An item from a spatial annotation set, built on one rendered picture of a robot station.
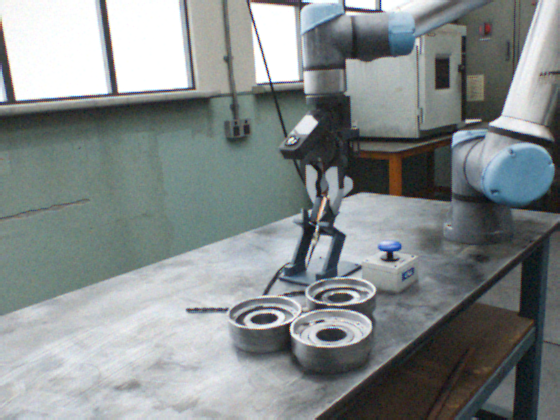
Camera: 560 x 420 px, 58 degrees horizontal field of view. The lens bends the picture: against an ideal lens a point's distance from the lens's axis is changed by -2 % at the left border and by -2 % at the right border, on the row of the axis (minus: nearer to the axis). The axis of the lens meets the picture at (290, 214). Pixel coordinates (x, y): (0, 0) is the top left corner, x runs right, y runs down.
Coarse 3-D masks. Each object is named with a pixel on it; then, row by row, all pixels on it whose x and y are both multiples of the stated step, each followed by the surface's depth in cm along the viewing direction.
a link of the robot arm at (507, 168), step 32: (544, 0) 86; (544, 32) 85; (544, 64) 86; (512, 96) 90; (544, 96) 87; (512, 128) 88; (544, 128) 88; (480, 160) 93; (512, 160) 87; (544, 160) 86; (480, 192) 99; (512, 192) 89; (544, 192) 89
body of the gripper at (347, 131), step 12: (336, 96) 88; (348, 96) 93; (324, 108) 90; (336, 108) 91; (348, 108) 93; (336, 120) 92; (348, 120) 94; (336, 132) 89; (348, 132) 91; (324, 144) 90; (336, 144) 90; (348, 144) 94; (312, 156) 92; (324, 156) 90; (348, 156) 94
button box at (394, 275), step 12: (384, 252) 91; (372, 264) 86; (384, 264) 85; (396, 264) 84; (408, 264) 85; (372, 276) 86; (384, 276) 85; (396, 276) 83; (408, 276) 86; (384, 288) 85; (396, 288) 83
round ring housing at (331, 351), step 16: (304, 320) 69; (320, 320) 70; (336, 320) 70; (352, 320) 69; (368, 320) 66; (320, 336) 67; (336, 336) 68; (352, 336) 65; (368, 336) 63; (304, 352) 62; (320, 352) 61; (336, 352) 61; (352, 352) 61; (368, 352) 63; (320, 368) 62; (336, 368) 62; (352, 368) 63
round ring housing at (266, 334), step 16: (240, 304) 75; (256, 304) 76; (272, 304) 76; (288, 304) 75; (256, 320) 73; (272, 320) 74; (240, 336) 68; (256, 336) 67; (272, 336) 67; (288, 336) 68; (256, 352) 68; (272, 352) 68
